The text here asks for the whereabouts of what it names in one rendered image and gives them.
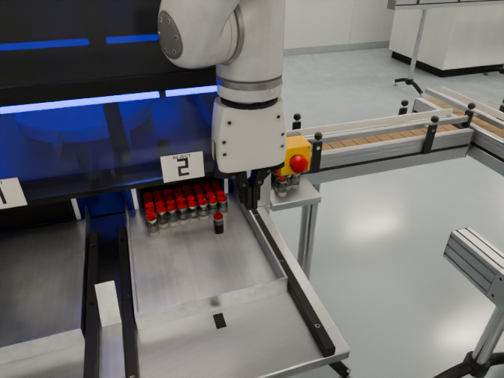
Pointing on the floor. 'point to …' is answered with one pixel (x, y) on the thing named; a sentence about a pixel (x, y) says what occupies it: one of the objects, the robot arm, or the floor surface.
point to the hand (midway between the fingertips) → (249, 193)
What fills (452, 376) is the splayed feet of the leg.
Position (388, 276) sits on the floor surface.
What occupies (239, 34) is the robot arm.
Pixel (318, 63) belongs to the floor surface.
